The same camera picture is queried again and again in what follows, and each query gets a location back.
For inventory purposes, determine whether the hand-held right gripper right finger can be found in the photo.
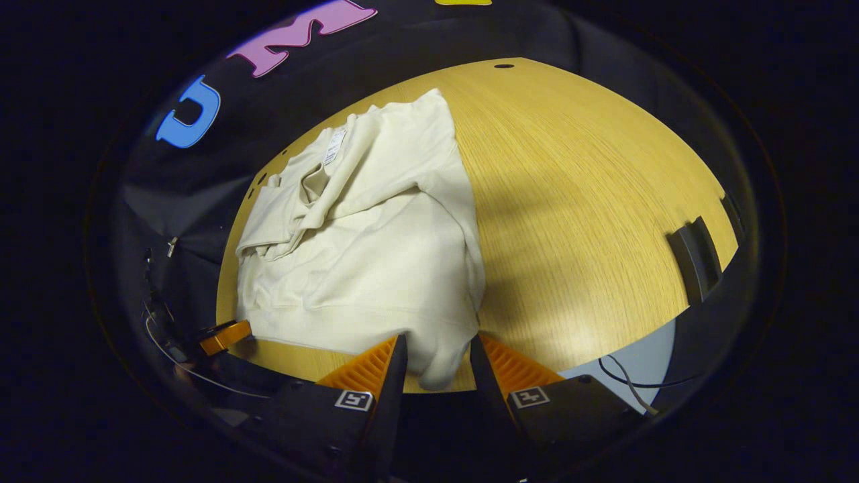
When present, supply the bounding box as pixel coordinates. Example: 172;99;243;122
470;333;648;480

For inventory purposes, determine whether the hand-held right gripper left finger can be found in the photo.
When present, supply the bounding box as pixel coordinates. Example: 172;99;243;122
248;333;409;483

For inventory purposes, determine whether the cream sweatshirt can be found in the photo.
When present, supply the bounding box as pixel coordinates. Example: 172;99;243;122
235;89;487;392

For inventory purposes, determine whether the black backdrop cloth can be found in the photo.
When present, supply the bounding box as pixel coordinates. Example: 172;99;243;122
101;0;752;350

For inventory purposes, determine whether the white paper hang tag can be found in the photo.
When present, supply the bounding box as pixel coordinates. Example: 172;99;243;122
322;127;347;166

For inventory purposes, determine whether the thin white gripper cable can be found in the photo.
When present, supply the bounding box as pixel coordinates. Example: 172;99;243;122
144;315;270;400

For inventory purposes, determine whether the black floor cable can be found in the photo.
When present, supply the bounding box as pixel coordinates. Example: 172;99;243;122
597;356;702;390

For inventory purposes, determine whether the white floor cable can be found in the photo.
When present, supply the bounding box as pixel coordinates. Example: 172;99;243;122
607;354;660;417

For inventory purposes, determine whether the dark grey table edge bracket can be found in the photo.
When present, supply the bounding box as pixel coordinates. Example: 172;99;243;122
668;216;723;306

